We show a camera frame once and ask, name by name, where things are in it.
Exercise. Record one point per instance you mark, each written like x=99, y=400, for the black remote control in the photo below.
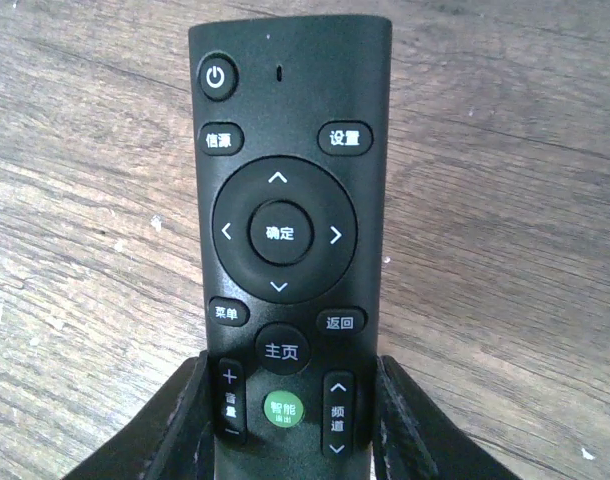
x=290, y=131

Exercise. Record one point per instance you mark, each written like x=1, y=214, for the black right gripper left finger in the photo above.
x=171, y=437

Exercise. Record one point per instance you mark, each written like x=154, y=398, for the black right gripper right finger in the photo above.
x=414, y=439

